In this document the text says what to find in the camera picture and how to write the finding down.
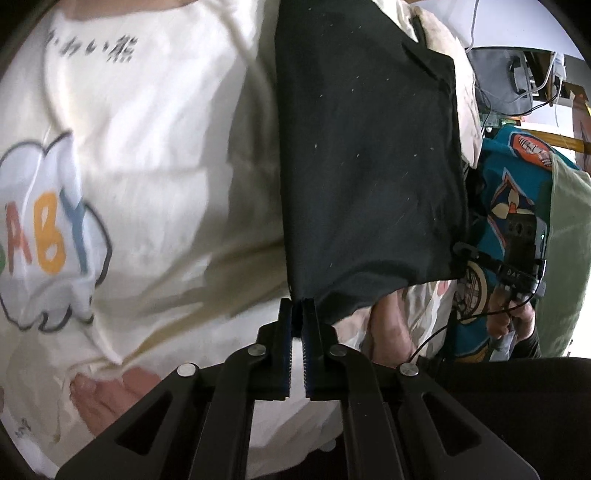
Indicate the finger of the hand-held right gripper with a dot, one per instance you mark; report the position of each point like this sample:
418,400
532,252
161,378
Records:
478,261

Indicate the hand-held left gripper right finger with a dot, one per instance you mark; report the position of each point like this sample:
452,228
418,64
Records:
318,369

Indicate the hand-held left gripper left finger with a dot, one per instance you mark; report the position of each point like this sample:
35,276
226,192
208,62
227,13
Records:
279,364

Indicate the black cartoon print t-shirt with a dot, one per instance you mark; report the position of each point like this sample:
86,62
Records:
369,161

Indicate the person's right hand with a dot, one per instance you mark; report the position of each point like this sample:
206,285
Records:
498,318

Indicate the teal printed blanket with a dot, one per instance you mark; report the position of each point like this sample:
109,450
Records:
503,184

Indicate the person's right foot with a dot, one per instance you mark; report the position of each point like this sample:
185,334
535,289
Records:
392,332

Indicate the person's foot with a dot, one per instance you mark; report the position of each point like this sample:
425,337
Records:
111,401
392,332

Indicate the folded cream t-shirt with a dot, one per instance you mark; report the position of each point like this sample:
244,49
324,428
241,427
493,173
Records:
466,115

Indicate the person's left foot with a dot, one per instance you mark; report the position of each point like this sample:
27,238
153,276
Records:
111,401

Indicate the grey backpack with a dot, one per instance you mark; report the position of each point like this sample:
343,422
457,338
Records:
494,74

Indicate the cream printed bed sheet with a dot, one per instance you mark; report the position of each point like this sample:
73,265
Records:
161,184

